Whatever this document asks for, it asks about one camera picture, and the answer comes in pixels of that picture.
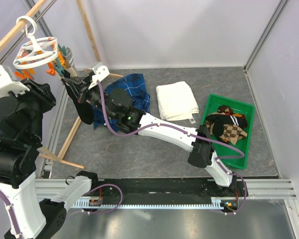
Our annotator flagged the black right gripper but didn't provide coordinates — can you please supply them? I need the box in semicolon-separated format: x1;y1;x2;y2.
64;77;115;122

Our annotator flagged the black white striped sock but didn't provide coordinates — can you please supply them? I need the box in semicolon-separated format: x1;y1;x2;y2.
204;112;240;144

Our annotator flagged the black red argyle sock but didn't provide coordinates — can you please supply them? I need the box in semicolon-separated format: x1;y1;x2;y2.
217;105;248;129

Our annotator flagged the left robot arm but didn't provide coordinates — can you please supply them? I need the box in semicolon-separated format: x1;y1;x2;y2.
0;79;100;239

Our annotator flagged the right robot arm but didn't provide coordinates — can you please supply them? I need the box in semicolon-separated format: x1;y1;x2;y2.
74;74;237;196

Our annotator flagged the white round sock hanger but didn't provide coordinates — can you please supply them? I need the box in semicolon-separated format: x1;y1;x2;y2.
13;16;59;70

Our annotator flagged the blue plaid shirt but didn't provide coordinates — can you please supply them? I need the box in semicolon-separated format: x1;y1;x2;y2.
93;73;150;132

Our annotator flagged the white folded towel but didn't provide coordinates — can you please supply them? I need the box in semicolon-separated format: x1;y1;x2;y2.
156;81;199;121

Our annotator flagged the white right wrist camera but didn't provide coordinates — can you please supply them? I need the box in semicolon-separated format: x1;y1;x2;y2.
89;62;110;90

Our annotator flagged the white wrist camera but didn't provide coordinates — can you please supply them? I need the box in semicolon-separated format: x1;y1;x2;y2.
89;62;110;90
0;65;30;97

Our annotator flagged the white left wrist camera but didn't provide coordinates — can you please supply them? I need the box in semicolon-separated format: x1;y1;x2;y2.
0;65;30;97

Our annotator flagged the wooden drying rack frame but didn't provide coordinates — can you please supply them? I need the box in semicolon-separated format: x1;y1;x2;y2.
0;0;124;170

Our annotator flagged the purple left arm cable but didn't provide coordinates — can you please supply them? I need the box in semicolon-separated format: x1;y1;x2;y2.
0;184;125;239

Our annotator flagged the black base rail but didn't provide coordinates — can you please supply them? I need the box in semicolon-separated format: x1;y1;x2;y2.
85;178;248;206

